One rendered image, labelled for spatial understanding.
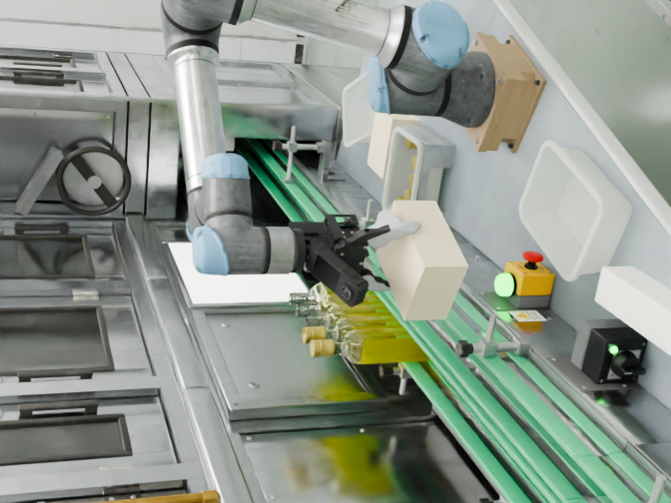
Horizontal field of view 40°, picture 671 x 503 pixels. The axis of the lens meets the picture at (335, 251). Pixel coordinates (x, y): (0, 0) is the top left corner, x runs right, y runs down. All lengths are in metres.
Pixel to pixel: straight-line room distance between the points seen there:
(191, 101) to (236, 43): 4.01
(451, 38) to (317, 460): 0.82
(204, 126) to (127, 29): 3.93
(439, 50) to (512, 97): 0.24
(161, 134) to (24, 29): 2.78
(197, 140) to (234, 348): 0.62
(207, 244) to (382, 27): 0.52
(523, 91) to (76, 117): 1.41
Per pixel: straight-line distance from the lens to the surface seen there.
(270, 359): 2.05
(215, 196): 1.45
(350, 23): 1.66
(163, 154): 2.83
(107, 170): 2.82
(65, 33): 5.52
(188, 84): 1.67
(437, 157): 2.16
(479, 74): 1.85
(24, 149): 2.81
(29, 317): 2.30
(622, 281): 1.54
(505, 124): 1.88
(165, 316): 2.21
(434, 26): 1.68
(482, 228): 2.05
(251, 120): 2.85
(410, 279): 1.48
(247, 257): 1.42
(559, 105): 1.81
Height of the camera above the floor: 1.73
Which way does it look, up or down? 19 degrees down
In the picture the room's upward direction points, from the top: 90 degrees counter-clockwise
